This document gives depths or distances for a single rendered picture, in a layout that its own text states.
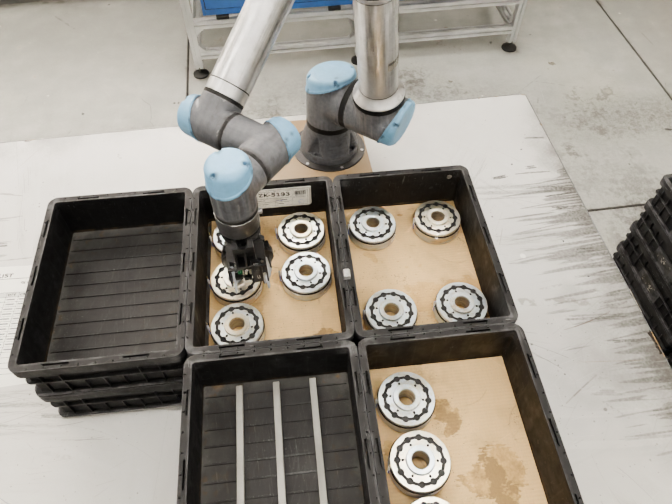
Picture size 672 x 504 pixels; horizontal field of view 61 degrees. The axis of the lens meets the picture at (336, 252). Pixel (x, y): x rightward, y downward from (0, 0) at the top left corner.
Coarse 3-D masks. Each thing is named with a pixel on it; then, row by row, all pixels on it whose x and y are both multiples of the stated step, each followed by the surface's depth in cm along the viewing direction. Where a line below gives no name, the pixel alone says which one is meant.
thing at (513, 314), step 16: (336, 176) 123; (352, 176) 123; (368, 176) 123; (384, 176) 123; (464, 176) 123; (336, 192) 120; (480, 208) 117; (480, 224) 115; (496, 256) 110; (352, 272) 108; (496, 272) 108; (352, 288) 106; (352, 304) 104; (512, 304) 104; (464, 320) 102; (480, 320) 102; (496, 320) 102; (512, 320) 102; (368, 336) 100
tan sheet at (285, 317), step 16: (272, 224) 128; (272, 240) 125; (288, 256) 122; (272, 272) 120; (272, 288) 118; (256, 304) 115; (272, 304) 115; (288, 304) 115; (304, 304) 115; (320, 304) 115; (336, 304) 115; (272, 320) 113; (288, 320) 113; (304, 320) 113; (320, 320) 113; (336, 320) 113; (272, 336) 111; (288, 336) 111
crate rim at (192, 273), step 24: (192, 216) 116; (336, 216) 116; (192, 240) 112; (336, 240) 113; (192, 264) 109; (192, 288) 106; (192, 312) 103; (192, 336) 100; (312, 336) 100; (336, 336) 100
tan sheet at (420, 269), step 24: (408, 216) 129; (408, 240) 125; (456, 240) 125; (360, 264) 121; (384, 264) 121; (408, 264) 121; (432, 264) 121; (456, 264) 121; (360, 288) 118; (384, 288) 118; (408, 288) 118; (432, 288) 118; (480, 288) 118; (360, 312) 114; (432, 312) 114
